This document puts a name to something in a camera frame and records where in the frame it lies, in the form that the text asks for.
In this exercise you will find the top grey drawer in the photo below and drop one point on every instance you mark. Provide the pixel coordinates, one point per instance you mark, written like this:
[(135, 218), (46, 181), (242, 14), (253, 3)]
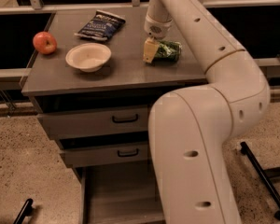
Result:
[(94, 122)]

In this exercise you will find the middle grey drawer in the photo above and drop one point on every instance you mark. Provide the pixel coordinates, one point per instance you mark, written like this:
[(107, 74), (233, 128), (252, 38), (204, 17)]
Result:
[(102, 155)]

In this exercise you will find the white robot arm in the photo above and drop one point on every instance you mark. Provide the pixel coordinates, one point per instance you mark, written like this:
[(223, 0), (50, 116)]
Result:
[(187, 127)]

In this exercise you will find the dark blue chip bag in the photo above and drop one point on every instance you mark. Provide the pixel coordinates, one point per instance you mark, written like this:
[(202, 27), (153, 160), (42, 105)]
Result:
[(101, 27)]

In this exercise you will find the black base leg right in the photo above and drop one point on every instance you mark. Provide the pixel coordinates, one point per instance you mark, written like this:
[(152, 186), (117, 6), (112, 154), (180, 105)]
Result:
[(266, 175)]

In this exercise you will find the bottom grey open drawer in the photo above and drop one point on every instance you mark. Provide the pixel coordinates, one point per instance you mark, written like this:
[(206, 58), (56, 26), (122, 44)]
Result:
[(121, 193)]

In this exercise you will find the red apple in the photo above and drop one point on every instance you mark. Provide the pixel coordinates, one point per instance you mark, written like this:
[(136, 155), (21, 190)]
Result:
[(45, 43)]

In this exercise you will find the grey drawer cabinet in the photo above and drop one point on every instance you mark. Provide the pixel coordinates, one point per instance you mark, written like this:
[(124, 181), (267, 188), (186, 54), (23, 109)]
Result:
[(125, 80)]

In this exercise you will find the black base leg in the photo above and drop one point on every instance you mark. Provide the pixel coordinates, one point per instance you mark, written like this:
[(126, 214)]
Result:
[(266, 175), (25, 211)]

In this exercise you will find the black base leg left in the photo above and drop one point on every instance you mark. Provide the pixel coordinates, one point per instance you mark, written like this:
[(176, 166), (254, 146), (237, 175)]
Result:
[(25, 211)]

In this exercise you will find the white bowl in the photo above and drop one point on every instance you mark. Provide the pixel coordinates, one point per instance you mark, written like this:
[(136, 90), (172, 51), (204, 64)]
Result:
[(89, 57)]

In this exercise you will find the green soda can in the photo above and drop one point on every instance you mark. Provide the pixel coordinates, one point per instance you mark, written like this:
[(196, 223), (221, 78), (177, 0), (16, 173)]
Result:
[(168, 50)]

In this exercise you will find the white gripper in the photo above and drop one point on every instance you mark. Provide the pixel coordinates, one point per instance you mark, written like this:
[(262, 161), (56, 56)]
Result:
[(156, 29)]

